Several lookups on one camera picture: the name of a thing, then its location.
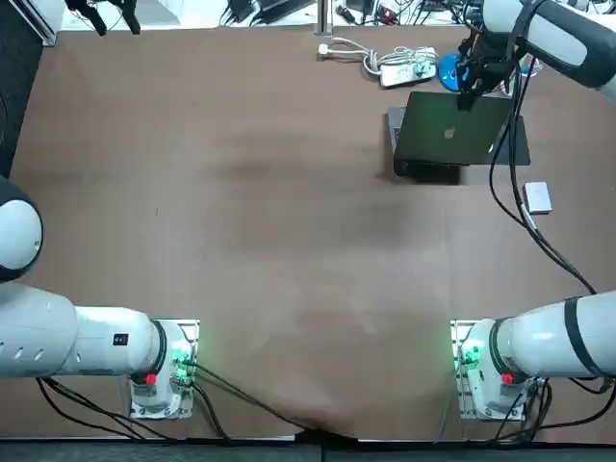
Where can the black device with red light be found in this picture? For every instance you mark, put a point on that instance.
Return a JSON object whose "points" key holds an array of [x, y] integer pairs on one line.
{"points": [[346, 13], [387, 15]]}

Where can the aluminium corner rail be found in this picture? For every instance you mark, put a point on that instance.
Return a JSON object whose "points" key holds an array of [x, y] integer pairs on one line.
{"points": [[50, 24]]}

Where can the blue desk lamp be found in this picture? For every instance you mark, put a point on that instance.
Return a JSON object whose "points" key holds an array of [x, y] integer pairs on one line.
{"points": [[450, 72]]}

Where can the white power strip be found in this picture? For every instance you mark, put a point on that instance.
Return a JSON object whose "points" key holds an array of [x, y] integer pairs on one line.
{"points": [[399, 76]]}

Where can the small black power adapter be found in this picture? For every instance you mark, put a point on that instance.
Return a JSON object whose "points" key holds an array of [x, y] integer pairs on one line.
{"points": [[240, 10]]}

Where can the grey laptop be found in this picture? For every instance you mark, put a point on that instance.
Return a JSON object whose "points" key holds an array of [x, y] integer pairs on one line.
{"points": [[447, 139]]}

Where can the large black power adapter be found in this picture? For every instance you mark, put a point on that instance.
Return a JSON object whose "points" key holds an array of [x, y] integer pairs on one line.
{"points": [[281, 5]]}

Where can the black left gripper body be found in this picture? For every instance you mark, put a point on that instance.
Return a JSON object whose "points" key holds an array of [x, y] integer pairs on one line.
{"points": [[77, 4]]}

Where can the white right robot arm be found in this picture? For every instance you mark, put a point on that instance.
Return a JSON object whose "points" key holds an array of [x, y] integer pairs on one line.
{"points": [[548, 38]]}

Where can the aluminium post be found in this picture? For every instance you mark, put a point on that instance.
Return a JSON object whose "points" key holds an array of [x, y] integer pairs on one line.
{"points": [[323, 17]]}

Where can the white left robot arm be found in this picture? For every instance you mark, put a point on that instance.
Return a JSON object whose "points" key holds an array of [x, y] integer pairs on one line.
{"points": [[72, 341]]}

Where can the black mouse pad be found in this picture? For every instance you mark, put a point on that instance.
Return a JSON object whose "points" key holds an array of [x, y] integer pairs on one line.
{"points": [[521, 144]]}

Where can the translucent green plug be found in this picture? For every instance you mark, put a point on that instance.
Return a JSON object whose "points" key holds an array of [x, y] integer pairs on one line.
{"points": [[422, 69]]}

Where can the lilac phone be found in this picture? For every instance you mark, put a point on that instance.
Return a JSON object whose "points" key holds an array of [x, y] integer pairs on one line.
{"points": [[538, 197]]}

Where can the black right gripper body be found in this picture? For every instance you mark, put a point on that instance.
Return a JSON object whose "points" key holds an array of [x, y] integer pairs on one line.
{"points": [[491, 67]]}

